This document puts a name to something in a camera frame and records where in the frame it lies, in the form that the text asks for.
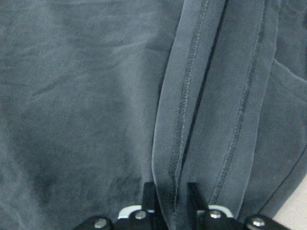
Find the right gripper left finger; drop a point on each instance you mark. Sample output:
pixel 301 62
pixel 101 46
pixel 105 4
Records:
pixel 139 217

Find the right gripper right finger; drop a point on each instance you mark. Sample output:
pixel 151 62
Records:
pixel 200 217

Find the black t-shirt with logo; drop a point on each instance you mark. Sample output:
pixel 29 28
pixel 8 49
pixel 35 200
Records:
pixel 98 97

